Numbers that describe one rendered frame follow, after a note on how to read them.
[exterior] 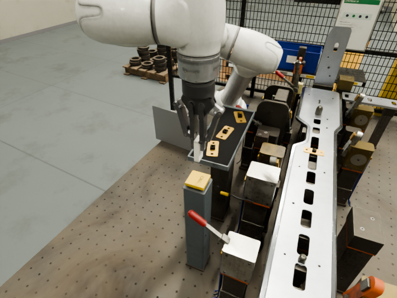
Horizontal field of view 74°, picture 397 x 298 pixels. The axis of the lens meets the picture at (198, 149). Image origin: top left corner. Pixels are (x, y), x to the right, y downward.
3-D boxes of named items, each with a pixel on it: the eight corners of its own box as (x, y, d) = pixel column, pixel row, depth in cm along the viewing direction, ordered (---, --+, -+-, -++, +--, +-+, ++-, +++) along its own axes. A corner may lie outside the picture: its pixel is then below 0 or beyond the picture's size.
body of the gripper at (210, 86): (173, 80, 57) (175, 117, 62) (210, 86, 54) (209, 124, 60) (188, 67, 62) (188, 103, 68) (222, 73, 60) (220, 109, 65)
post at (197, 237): (203, 272, 102) (205, 196, 75) (185, 265, 105) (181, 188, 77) (210, 255, 108) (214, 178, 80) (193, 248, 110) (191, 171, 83)
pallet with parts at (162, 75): (121, 74, 431) (116, 47, 404) (165, 52, 513) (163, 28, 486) (163, 85, 397) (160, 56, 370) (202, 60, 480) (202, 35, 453)
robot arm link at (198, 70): (211, 60, 50) (210, 89, 54) (225, 47, 56) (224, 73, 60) (168, 54, 53) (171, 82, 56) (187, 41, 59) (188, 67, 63)
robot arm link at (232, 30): (205, 11, 93) (241, 24, 93) (208, 18, 110) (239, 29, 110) (193, 48, 97) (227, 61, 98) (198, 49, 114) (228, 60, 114)
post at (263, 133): (254, 204, 129) (267, 138, 104) (244, 201, 130) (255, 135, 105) (256, 197, 132) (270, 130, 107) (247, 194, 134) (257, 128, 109)
